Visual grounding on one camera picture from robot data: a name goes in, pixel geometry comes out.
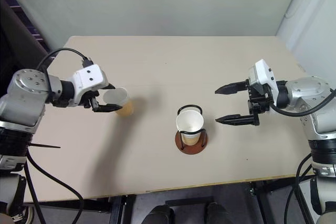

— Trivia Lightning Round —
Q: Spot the dark rounded shape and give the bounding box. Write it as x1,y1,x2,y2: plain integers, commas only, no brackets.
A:
143,204,175,224

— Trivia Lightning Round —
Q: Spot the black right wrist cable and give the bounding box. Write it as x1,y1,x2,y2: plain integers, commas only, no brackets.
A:
269,87,336,116

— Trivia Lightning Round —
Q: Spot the thin black cable tie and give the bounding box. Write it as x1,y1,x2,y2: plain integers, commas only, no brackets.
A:
27,143,62,150

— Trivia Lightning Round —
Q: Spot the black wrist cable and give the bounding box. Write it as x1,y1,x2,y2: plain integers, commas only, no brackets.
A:
36,48,95,96
269,87,336,116

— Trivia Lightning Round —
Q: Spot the tan paper cup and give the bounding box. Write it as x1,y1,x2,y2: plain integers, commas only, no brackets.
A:
102,87,135,118
175,110,205,146

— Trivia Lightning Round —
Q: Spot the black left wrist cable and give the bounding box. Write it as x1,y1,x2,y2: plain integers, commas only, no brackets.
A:
36,48,95,96

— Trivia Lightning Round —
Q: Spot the wire cup holder brown base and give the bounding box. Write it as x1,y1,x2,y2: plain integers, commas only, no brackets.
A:
174,104,209,155

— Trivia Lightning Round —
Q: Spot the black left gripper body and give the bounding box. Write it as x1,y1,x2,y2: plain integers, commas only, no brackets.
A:
79,89,102,110

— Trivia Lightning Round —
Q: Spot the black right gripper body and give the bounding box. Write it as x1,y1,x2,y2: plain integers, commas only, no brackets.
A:
246,79,272,116

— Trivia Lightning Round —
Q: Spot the black metal table frame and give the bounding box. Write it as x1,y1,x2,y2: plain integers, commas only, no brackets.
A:
23,175,316,224

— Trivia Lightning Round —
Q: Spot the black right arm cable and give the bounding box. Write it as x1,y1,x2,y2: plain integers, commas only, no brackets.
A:
284,165,314,224
295,153,314,224

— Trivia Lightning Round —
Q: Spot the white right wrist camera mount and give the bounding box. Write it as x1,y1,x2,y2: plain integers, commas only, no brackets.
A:
247,59,279,107

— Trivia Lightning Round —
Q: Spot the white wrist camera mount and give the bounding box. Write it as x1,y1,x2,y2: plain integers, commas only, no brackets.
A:
69,63,110,107
247,59,279,107

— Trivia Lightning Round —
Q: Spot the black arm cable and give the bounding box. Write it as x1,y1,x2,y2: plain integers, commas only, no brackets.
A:
25,163,44,224
25,152,85,224
284,165,314,224
295,153,314,224

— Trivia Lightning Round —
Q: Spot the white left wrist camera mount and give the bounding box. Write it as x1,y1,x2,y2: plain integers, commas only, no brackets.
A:
69,63,110,107

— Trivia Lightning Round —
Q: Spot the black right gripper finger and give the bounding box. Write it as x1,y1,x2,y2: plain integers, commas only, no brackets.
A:
214,80,249,95
215,113,261,126

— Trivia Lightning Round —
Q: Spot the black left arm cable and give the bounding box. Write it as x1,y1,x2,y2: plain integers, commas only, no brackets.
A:
25,163,44,224
25,152,85,224

